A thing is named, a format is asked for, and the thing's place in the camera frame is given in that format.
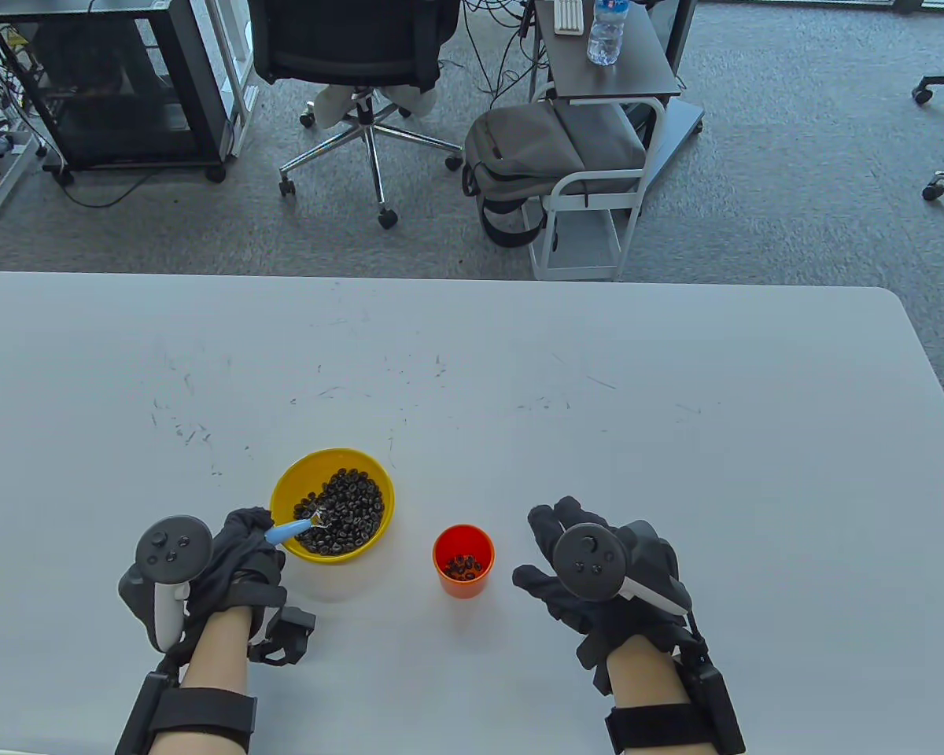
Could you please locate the person's left hand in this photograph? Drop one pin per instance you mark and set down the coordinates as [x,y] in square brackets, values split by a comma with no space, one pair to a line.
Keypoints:
[240,558]

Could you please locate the person's right hand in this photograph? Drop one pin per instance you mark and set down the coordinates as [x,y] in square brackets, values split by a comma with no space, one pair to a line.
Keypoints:
[641,574]

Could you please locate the large pile of coffee beans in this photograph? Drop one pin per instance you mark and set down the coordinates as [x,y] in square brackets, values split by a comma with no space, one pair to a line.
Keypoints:
[350,507]

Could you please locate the small heap of coffee beans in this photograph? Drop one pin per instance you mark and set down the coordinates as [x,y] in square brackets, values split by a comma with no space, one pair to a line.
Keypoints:
[464,566]

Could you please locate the orange plastic cup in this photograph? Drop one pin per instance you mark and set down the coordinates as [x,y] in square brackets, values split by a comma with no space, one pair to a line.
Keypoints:
[464,590]

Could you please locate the person's right forearm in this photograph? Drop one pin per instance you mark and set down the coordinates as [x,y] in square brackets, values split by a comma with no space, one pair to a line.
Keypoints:
[645,676]

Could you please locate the person's left forearm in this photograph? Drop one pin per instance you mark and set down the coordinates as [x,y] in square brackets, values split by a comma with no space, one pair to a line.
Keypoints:
[216,653]

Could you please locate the black left forearm box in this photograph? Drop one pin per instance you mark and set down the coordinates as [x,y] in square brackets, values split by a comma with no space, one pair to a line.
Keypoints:
[138,716]

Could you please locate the black right forearm box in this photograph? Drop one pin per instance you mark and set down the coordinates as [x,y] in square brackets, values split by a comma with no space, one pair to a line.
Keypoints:
[716,708]

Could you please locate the black right hand controller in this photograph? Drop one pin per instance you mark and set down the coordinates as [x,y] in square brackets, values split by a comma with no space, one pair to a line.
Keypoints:
[590,560]

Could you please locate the black hand controller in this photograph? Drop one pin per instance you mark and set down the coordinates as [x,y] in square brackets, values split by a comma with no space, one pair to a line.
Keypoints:
[590,560]
[173,546]

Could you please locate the black left hand controller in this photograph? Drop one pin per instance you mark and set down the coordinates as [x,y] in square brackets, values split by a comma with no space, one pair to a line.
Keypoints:
[173,546]

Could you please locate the yellow plastic bowl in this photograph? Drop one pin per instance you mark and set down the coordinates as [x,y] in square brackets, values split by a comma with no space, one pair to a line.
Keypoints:
[291,480]

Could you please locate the grey backpack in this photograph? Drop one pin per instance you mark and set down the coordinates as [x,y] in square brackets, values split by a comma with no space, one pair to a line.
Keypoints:
[519,149]

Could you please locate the beige slipper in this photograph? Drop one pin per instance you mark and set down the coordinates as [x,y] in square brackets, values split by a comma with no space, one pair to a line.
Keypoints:
[413,101]
[332,106]

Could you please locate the white metal rack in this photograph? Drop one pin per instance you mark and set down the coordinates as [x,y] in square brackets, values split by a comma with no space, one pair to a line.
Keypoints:
[240,86]

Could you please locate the black wheeled cabinet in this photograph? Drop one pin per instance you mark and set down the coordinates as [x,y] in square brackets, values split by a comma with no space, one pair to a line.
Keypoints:
[197,79]

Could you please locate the dark top side table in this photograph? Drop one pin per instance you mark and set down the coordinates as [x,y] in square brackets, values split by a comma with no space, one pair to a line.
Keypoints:
[637,71]

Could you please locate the black office chair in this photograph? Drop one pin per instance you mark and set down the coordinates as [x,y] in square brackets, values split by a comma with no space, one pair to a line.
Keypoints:
[346,39]

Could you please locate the clear plastic water bottle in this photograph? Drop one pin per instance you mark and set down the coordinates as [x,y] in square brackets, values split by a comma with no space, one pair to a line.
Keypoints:
[604,39]

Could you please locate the black desk panel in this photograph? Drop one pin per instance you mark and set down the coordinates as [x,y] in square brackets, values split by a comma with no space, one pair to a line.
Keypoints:
[680,31]

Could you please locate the white keyboard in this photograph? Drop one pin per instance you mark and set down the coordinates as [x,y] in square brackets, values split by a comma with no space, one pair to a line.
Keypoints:
[568,16]

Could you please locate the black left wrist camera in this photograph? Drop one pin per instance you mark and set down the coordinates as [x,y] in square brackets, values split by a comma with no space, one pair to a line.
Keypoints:
[287,635]

